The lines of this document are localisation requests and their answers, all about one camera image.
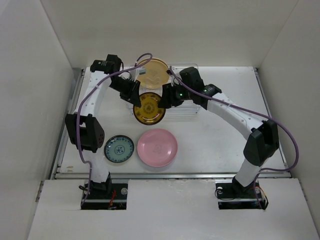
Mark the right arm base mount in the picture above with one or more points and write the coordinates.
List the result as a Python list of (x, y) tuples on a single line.
[(250, 199)]

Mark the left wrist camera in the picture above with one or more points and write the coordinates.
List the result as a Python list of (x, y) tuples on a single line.
[(141, 71)]

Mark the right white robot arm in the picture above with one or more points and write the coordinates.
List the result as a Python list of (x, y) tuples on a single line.
[(261, 134)]

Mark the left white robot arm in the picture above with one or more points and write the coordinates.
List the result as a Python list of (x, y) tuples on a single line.
[(83, 127)]

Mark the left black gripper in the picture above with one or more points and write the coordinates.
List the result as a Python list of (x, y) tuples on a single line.
[(132, 94)]

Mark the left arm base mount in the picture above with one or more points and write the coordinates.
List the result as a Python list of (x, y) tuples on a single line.
[(115, 200)]

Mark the blue patterned ceramic plate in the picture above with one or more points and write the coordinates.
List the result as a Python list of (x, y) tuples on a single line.
[(118, 149)]

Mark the pink plastic plate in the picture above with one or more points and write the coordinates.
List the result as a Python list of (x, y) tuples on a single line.
[(157, 147)]

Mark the white wire dish rack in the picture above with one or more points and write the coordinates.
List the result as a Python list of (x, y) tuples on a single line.
[(187, 111)]

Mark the brown yellow patterned plate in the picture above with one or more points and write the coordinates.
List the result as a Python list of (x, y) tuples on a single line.
[(149, 113)]

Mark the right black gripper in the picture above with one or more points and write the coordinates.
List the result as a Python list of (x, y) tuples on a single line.
[(168, 98)]

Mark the yellow plastic plate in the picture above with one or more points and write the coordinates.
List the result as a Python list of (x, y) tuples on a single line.
[(156, 74)]

